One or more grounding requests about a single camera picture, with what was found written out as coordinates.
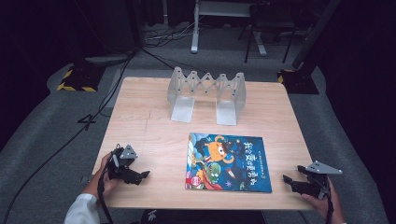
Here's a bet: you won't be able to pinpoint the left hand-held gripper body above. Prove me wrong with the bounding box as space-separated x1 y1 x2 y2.
106 143 142 185

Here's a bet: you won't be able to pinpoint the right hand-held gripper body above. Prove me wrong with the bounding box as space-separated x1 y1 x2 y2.
291 160 344 201

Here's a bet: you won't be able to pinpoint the blue picture book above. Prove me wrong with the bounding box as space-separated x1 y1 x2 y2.
184 133 273 193

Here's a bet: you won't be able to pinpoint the white extendable bookend rack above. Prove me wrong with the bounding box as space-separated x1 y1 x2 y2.
166 65 248 127

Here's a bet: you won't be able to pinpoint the person's right hand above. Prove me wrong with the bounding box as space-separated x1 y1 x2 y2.
300 179 346 220

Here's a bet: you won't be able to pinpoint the person's left hand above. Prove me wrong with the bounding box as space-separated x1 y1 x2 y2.
81 151 121 199

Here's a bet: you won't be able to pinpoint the black stand base yellow stripes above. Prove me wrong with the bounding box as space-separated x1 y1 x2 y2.
276 67 320 95
56 63 106 93

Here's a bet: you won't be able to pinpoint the grey flat stand foot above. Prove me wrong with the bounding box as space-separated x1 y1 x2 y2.
83 52 134 67

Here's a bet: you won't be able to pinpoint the slanted dark metal pole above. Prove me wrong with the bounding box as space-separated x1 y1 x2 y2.
290 0 344 71

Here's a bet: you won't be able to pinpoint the black metal chair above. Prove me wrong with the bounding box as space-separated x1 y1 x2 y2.
237 2 297 64

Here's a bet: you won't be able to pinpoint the right hand-held gripper black cable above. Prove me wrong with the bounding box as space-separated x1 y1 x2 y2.
322 177 335 224

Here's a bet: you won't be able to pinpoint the hand-held gripper black cable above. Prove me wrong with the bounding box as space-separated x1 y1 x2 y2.
96 145 123 224
322 177 335 224

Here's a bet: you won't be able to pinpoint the left hand-held gripper black cable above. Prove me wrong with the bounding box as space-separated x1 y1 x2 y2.
96 145 123 224

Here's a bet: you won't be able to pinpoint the long black floor cable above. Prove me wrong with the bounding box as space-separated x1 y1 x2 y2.
0 50 138 224

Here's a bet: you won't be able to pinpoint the bundle of floor cables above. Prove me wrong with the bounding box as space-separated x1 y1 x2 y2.
141 17 200 49

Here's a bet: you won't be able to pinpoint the white desk frame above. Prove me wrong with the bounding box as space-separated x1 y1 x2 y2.
190 0 268 58

